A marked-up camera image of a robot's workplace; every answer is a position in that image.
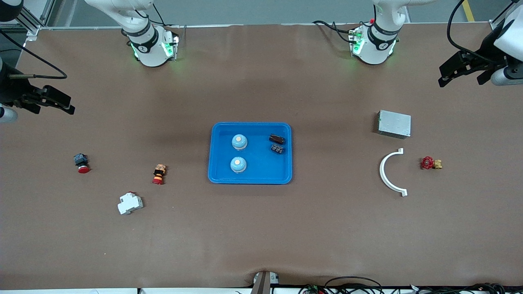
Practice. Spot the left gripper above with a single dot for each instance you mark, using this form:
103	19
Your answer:
485	57

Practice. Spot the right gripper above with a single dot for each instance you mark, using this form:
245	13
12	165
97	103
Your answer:
9	90

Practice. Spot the light blue bell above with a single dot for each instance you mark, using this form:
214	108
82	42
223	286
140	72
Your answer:
238	164
239	141

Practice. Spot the brown capacitor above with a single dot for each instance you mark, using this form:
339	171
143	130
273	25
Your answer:
277	139

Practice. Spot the black capacitor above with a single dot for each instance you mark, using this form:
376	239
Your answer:
277	149

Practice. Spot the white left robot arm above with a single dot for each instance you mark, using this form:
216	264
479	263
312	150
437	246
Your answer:
378	45

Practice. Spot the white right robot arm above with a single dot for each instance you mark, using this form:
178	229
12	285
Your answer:
147	49

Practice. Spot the black red emergency button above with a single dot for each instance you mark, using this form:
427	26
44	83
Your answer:
81	161

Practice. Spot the grey metal box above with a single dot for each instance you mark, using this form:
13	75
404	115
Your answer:
394	123

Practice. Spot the white circuit breaker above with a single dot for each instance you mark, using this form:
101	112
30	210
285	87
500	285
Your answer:
130	203

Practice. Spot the blue plastic tray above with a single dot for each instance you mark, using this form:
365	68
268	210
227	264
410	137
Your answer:
261	163

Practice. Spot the brown table mat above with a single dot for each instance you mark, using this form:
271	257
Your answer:
261	228

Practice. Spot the grey table clamp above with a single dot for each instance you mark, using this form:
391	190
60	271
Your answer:
263	283

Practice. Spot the aluminium frame profile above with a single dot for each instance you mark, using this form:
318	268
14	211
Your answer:
499	22
32	22

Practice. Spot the white curved plastic bracket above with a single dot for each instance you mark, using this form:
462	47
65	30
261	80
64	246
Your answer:
384	177

